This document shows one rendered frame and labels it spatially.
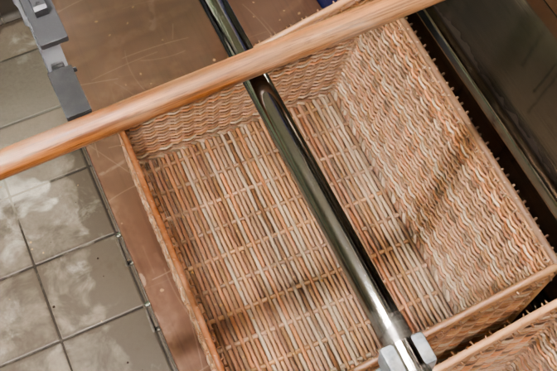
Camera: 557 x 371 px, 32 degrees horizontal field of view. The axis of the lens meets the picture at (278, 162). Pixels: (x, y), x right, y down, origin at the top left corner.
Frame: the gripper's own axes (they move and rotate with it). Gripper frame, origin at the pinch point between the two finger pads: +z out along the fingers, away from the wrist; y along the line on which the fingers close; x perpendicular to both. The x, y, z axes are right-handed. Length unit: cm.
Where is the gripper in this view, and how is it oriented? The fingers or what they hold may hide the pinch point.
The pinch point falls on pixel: (65, 74)
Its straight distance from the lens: 107.2
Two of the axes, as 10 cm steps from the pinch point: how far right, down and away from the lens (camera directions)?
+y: 0.1, 5.0, 8.7
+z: 4.3, 7.8, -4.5
